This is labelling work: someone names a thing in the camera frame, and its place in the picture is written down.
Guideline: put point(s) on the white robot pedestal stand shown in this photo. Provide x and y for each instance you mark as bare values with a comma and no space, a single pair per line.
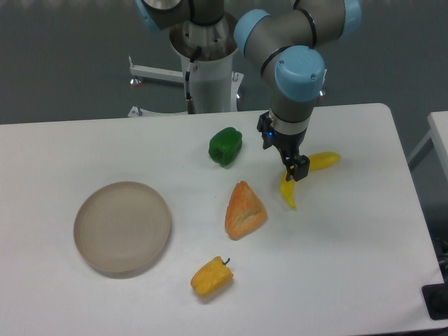
281,48

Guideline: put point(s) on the black box at edge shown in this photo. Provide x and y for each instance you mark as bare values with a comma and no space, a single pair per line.
435,297

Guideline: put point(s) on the white side table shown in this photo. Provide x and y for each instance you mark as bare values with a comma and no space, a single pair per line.
435,138

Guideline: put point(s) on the yellow bell pepper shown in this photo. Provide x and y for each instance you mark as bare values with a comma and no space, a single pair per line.
211,277

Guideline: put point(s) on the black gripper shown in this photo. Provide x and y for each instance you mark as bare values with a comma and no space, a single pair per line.
286,137

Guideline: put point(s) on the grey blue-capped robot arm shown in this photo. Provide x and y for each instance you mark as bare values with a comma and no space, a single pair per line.
349,11

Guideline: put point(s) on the yellow banana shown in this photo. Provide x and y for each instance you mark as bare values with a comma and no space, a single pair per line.
318,161

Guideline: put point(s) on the beige round plate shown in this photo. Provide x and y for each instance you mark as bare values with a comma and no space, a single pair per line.
122,229

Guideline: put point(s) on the orange bread slice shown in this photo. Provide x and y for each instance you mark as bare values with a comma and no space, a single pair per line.
245,212

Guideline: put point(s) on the green bell pepper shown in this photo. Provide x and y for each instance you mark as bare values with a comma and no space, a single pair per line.
225,146

